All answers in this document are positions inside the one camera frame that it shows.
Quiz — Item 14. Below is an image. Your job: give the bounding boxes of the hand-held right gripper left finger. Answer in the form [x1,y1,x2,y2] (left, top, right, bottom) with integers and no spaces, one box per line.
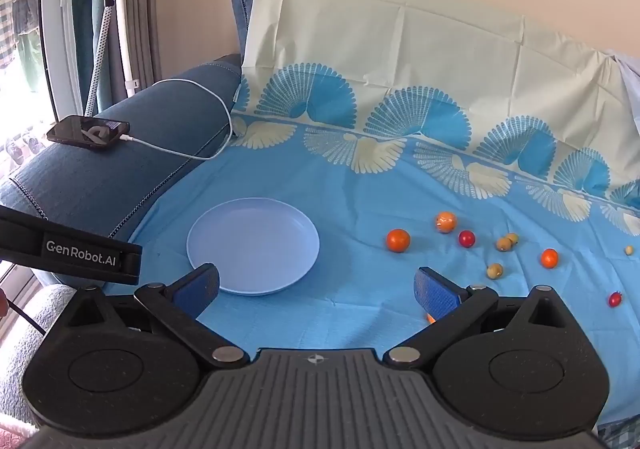
[62,263,251,371]

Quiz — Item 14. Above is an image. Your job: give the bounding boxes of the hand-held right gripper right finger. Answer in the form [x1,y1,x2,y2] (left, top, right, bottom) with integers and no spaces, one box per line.
[383,267,577,372]

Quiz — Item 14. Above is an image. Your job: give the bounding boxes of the light blue plate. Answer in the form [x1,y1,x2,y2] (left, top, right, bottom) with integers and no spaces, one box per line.
[186,198,321,297]

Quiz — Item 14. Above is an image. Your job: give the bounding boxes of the grey fleece fabric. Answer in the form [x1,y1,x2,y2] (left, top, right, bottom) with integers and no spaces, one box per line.
[0,283,76,425]

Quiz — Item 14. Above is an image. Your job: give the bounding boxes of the black smartphone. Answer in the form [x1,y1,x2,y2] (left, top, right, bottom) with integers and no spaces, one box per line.
[46,115,132,149]

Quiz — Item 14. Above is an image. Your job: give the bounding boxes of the blue printed cloth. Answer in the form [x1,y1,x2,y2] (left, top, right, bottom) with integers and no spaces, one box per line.
[107,0,640,440]

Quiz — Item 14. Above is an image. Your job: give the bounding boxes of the blue sofa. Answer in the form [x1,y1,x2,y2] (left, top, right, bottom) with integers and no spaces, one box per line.
[0,0,257,282]

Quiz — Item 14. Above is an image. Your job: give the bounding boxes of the white steamer stand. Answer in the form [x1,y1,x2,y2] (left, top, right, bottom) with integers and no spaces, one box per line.
[70,0,182,99]

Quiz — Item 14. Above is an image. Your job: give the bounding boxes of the grey-green curtain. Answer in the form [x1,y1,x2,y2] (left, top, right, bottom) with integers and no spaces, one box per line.
[70,0,168,115]

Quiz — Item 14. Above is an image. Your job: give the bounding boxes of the hanging clothes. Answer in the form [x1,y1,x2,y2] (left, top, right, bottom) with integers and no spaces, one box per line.
[0,0,45,95]

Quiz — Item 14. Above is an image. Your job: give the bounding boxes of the white patterned fabric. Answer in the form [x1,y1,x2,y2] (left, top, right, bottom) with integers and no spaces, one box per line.
[602,46,640,140]

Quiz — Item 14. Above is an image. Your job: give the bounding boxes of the black cable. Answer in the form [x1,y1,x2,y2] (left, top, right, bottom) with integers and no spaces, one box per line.
[7,300,47,336]

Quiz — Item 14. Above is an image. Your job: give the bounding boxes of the white charging cable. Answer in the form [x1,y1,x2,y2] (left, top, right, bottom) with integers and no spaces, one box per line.
[120,79,234,161]

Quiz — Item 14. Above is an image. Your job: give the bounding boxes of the white window frame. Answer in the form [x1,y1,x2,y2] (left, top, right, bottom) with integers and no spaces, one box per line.
[39,0,85,119]

